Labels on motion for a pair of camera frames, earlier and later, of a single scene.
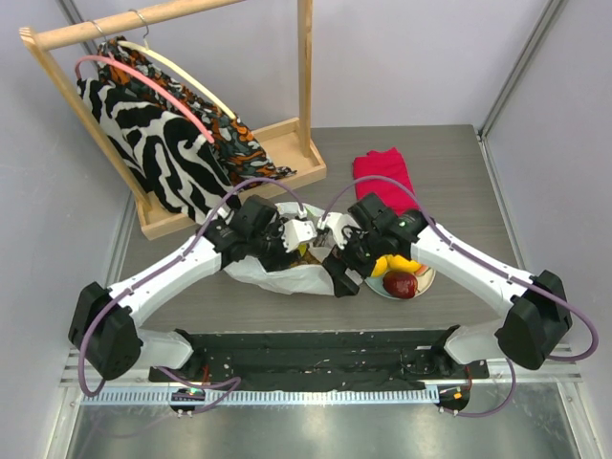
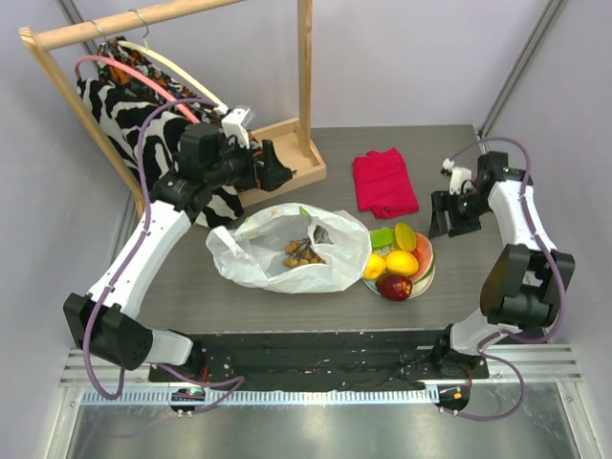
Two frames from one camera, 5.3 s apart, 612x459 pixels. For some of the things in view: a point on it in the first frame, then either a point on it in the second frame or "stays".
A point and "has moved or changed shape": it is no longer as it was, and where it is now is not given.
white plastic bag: x=311 y=279 has moved or changed shape
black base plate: x=321 y=360 stays
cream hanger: x=177 y=73 stays
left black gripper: x=282 y=260 → x=271 y=174
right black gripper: x=338 y=275 → x=457 y=216
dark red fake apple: x=399 y=284 has moved or changed shape
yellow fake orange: x=380 y=268 stays
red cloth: x=388 y=163 stays
